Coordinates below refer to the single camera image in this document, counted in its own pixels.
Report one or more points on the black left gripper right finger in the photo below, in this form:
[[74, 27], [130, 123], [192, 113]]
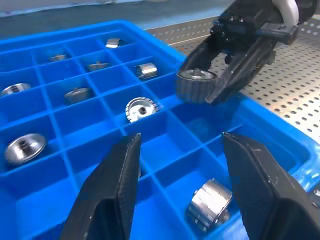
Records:
[[265, 190]]

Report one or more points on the perforated metal tray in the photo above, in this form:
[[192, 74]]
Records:
[[287, 100]]

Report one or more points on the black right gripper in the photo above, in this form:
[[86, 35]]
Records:
[[240, 22]]

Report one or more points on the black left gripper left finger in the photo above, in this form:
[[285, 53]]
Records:
[[107, 190]]

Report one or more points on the blue compartment tray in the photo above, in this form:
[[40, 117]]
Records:
[[175, 140]]

